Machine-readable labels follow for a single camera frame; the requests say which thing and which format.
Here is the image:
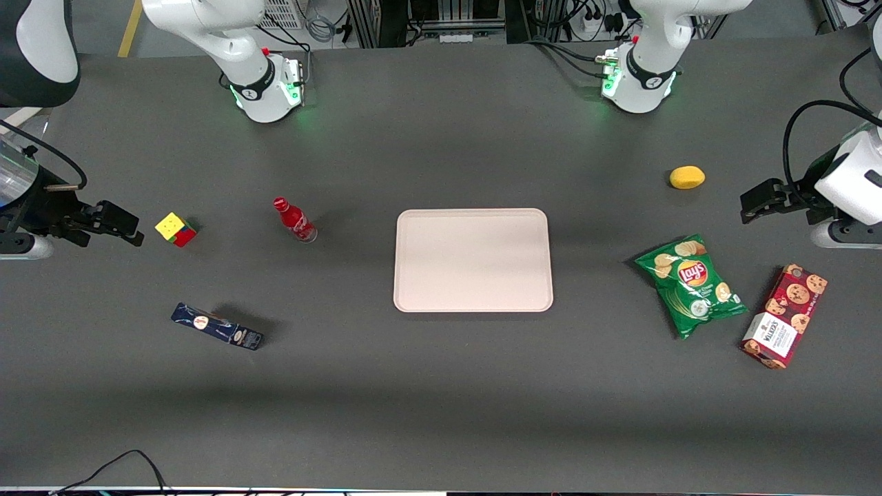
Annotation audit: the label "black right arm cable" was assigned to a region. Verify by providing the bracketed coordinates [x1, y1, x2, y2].
[0, 121, 88, 192]

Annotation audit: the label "thin black table-edge cable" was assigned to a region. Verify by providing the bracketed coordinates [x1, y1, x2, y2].
[52, 449, 170, 496]

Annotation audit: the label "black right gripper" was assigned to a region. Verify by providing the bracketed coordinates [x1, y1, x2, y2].
[19, 165, 146, 247]

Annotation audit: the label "long black left arm cable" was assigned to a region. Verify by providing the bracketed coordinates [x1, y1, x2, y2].
[783, 101, 882, 202]

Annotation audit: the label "black left base cables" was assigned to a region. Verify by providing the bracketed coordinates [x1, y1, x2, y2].
[525, 36, 621, 80]

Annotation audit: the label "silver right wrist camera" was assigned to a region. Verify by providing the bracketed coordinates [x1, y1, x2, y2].
[0, 234, 54, 260]

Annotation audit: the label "green Lay's chips bag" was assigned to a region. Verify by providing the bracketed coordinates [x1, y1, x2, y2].
[634, 234, 749, 340]

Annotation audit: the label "aluminium profile post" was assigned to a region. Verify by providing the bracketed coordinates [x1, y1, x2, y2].
[820, 0, 852, 32]

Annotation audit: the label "short black left arm cable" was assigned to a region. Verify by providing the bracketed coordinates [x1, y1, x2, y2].
[839, 47, 882, 123]

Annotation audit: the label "red coke bottle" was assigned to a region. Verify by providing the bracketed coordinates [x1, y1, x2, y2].
[273, 197, 318, 243]

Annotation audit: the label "colourful puzzle cube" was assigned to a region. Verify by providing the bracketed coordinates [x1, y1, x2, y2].
[154, 212, 198, 248]

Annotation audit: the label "red cookie box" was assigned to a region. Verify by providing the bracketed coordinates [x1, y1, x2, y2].
[741, 264, 828, 370]

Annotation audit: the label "dark blue carton box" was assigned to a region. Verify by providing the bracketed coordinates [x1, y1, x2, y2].
[171, 302, 265, 351]

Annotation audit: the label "black right base cables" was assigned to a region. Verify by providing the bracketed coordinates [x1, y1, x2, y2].
[219, 25, 312, 94]

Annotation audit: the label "black metal rack frame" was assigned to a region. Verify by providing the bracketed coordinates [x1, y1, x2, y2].
[348, 0, 576, 49]

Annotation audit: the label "black base cables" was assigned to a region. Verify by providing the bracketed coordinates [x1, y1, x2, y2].
[219, 25, 312, 94]
[525, 36, 621, 80]

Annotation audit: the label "power strip with plugs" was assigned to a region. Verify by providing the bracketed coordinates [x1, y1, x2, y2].
[568, 0, 628, 39]

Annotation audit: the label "white perforated crate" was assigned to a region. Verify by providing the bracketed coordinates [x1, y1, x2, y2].
[260, 0, 307, 30]

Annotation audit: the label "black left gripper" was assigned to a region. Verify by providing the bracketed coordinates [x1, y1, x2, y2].
[740, 177, 832, 225]

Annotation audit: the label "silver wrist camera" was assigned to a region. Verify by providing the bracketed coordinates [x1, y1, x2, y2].
[810, 219, 882, 249]
[0, 234, 54, 260]

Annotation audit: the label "beige plastic tray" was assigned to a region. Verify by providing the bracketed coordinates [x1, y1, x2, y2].
[393, 208, 554, 313]

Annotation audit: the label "yellow lemon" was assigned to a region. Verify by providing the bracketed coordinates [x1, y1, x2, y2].
[669, 165, 706, 190]

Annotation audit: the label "grey coiled cable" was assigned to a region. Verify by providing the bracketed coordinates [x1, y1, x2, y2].
[303, 10, 340, 43]

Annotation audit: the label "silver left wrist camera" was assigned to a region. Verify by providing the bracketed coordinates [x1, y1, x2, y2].
[810, 219, 882, 249]

